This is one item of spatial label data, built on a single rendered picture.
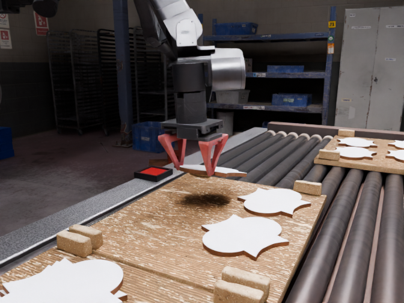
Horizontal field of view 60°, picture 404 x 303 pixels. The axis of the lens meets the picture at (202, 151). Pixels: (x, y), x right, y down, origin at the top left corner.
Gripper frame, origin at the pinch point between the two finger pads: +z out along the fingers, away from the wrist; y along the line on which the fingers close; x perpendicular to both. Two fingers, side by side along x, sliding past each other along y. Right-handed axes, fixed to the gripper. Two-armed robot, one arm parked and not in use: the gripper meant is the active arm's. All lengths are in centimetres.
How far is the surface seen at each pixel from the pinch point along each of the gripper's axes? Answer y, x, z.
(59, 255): 6.3, 25.8, 7.1
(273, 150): 13, -61, 13
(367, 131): -10, -100, 12
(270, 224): -15.3, -0.8, 8.2
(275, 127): 28, -95, 12
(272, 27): 204, -463, -59
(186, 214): 0.0, 3.4, 8.3
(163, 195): 10.2, -1.5, 8.2
